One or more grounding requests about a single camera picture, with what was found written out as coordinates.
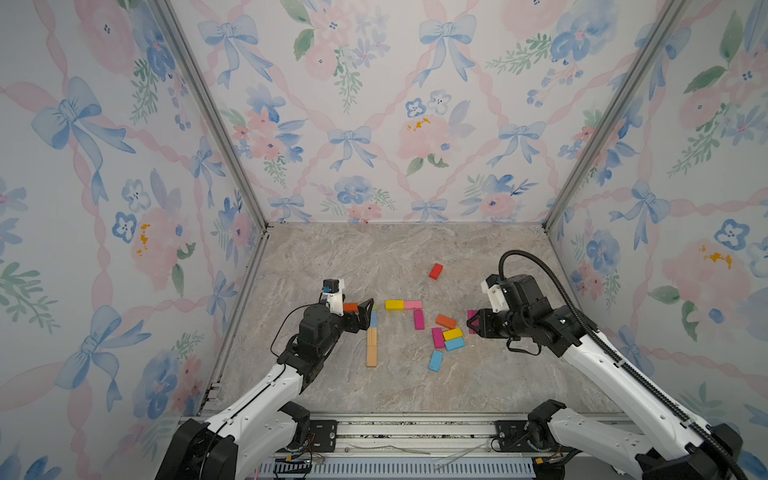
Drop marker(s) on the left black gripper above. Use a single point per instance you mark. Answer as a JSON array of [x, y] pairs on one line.
[[362, 317]]

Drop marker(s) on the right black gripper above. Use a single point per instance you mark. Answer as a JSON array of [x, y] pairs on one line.
[[484, 327]]

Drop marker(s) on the magenta block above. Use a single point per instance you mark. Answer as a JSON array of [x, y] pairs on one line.
[[438, 338], [472, 321], [419, 321]]

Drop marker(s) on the yellow block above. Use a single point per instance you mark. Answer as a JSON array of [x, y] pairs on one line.
[[395, 305], [452, 334]]

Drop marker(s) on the tan block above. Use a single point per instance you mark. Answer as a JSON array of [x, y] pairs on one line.
[[372, 337], [372, 356]]

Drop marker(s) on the pink block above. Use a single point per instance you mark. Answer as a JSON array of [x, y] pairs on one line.
[[413, 305]]

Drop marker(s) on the red block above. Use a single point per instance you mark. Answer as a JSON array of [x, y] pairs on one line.
[[436, 271]]

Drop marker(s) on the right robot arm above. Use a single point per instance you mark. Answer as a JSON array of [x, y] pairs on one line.
[[671, 442]]

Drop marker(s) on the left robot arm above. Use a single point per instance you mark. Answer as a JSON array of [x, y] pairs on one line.
[[265, 420]]

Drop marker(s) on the blue block right lower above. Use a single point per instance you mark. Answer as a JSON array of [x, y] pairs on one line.
[[454, 344]]

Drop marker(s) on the blue block bottom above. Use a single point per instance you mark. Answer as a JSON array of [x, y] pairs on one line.
[[436, 360]]

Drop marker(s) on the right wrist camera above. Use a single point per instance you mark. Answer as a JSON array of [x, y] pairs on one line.
[[495, 293]]

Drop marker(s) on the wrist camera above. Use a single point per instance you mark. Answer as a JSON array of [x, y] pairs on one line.
[[495, 293], [332, 295]]

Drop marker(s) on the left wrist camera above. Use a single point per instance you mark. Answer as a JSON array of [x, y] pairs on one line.
[[332, 295]]

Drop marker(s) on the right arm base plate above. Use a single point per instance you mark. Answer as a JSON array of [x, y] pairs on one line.
[[518, 436]]

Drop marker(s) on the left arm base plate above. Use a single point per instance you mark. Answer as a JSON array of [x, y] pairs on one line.
[[317, 436]]

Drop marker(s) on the white cable duct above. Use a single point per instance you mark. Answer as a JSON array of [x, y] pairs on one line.
[[399, 468]]

